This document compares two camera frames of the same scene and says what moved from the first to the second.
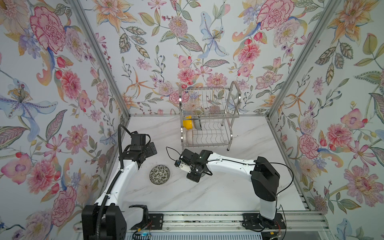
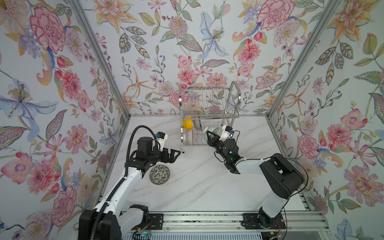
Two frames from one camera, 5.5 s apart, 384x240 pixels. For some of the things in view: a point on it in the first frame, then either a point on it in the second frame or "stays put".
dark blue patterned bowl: x=197 y=125 stays put
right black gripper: x=194 y=179 -> x=213 y=142
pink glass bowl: x=189 y=135 stays put
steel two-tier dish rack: x=206 y=115 stays put
